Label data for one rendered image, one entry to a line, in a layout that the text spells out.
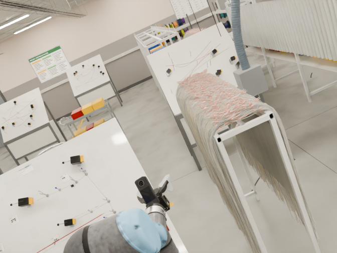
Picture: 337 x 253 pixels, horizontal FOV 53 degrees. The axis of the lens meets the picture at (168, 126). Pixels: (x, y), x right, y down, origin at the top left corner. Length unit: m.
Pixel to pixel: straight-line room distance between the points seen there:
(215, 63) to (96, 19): 8.32
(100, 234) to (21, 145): 8.00
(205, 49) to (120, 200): 3.24
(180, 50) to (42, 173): 3.21
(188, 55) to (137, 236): 4.19
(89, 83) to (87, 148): 8.52
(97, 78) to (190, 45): 6.01
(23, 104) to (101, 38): 4.67
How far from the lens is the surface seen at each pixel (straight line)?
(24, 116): 8.74
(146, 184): 1.25
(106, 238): 0.80
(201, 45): 4.90
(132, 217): 0.79
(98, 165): 2.08
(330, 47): 4.40
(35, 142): 8.65
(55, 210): 2.10
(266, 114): 1.94
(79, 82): 10.72
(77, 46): 12.69
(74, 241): 0.84
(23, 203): 2.07
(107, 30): 12.57
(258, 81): 3.83
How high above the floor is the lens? 2.19
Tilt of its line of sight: 18 degrees down
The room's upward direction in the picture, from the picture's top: 25 degrees counter-clockwise
